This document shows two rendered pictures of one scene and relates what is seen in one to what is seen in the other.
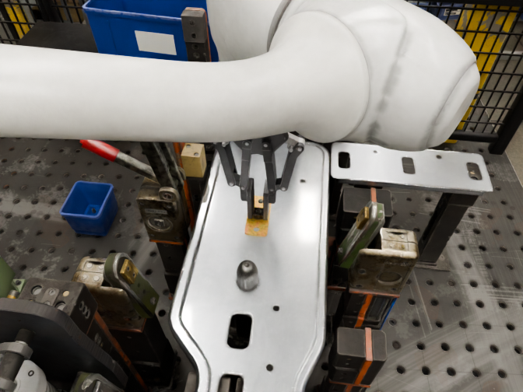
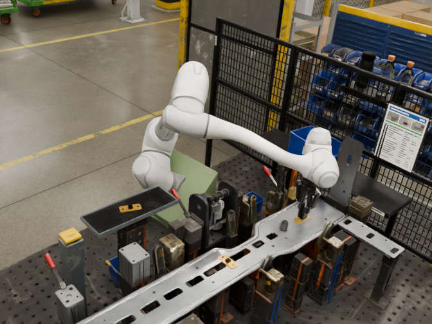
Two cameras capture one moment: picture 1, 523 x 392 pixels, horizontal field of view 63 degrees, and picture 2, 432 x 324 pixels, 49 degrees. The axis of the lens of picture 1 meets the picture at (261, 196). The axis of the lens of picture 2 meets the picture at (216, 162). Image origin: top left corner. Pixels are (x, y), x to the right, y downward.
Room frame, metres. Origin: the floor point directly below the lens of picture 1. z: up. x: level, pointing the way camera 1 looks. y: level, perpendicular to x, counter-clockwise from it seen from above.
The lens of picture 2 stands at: (-1.19, -0.75, 2.31)
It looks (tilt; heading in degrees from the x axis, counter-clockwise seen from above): 31 degrees down; 38
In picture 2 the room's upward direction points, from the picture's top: 5 degrees clockwise
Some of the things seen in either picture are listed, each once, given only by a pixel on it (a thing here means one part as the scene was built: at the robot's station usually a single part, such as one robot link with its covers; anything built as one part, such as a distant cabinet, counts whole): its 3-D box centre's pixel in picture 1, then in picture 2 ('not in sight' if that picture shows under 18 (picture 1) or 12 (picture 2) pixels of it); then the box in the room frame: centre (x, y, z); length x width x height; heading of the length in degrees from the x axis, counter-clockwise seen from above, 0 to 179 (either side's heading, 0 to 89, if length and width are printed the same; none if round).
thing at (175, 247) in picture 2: not in sight; (170, 277); (-0.16, 0.24, 0.89); 0.13 x 0.11 x 0.38; 83
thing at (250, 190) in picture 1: (250, 198); (301, 209); (0.44, 0.02, 1.04); 0.03 x 0.01 x 0.07; 173
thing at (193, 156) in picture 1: (203, 215); (288, 218); (0.54, 0.12, 0.88); 0.04 x 0.04 x 0.36; 83
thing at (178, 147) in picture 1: (187, 183); (288, 203); (0.56, 0.15, 0.95); 0.03 x 0.01 x 0.50; 173
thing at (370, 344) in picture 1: (346, 375); (297, 284); (0.23, -0.14, 0.84); 0.11 x 0.08 x 0.29; 83
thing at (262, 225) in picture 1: (258, 213); (301, 217); (0.44, 0.00, 1.01); 0.08 x 0.04 x 0.01; 173
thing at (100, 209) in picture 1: (92, 209); (251, 204); (0.66, 0.42, 0.74); 0.11 x 0.10 x 0.09; 173
